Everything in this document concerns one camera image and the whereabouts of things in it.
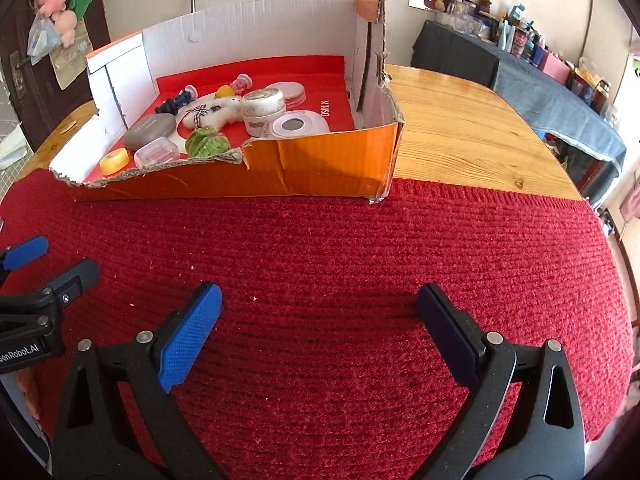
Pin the cream round jar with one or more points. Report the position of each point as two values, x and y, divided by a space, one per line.
262 105

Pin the pale pink round device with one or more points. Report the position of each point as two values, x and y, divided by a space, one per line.
295 125

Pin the dark brown door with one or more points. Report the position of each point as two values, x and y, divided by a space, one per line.
15 25

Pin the blue denim table cloth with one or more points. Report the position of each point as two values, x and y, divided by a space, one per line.
540 95

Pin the white wardrobe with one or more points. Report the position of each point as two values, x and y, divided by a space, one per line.
607 25

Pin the grey earbud case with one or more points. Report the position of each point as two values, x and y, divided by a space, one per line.
149 131

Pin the peach plush toy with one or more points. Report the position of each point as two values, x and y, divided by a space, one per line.
65 27

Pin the green knitted scrunchie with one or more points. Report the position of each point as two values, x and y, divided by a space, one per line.
206 142

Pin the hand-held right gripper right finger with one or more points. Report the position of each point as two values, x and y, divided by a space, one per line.
447 335

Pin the white round jar lid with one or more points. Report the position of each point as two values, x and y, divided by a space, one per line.
290 91

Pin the clear plastic case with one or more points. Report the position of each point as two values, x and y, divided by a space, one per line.
156 152

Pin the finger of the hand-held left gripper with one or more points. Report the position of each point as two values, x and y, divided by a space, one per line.
80 272
27 251

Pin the green plush toy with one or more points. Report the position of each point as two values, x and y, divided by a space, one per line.
81 0

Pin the red knitted mat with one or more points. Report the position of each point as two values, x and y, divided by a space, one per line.
325 250

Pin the yellow figurine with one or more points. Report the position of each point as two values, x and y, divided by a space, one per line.
225 91

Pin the orange cardboard box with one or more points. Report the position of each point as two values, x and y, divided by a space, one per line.
310 170

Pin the clear plastic bag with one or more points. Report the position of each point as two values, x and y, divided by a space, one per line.
42 40

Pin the pink figurine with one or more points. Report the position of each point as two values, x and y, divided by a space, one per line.
243 82

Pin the row of toiletry bottles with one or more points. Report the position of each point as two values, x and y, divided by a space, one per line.
530 42

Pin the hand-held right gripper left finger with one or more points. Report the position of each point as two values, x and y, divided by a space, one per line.
190 340

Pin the white plush bear plaid bow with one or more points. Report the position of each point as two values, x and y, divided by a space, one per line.
220 112

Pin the dark blue figurine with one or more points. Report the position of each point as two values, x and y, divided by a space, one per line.
186 94

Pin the yellow round lid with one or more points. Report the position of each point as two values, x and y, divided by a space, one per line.
114 162

